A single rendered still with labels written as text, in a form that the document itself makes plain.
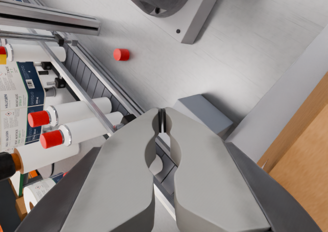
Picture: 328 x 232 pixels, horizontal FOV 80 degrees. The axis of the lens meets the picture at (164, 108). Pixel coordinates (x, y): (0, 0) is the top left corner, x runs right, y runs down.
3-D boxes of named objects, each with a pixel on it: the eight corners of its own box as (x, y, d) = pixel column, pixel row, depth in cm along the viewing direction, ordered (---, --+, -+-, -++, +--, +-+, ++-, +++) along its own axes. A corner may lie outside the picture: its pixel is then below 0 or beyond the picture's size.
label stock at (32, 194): (56, 190, 100) (23, 206, 89) (60, 163, 91) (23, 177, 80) (76, 221, 91) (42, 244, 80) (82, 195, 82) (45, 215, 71)
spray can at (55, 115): (101, 106, 62) (25, 120, 46) (105, 93, 59) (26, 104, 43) (110, 116, 60) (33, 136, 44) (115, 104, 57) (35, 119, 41)
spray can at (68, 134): (112, 120, 59) (36, 140, 44) (117, 107, 56) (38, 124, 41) (122, 132, 57) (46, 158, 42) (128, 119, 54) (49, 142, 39)
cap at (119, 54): (120, 58, 59) (112, 58, 57) (123, 47, 58) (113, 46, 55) (128, 62, 58) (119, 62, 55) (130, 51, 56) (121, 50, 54)
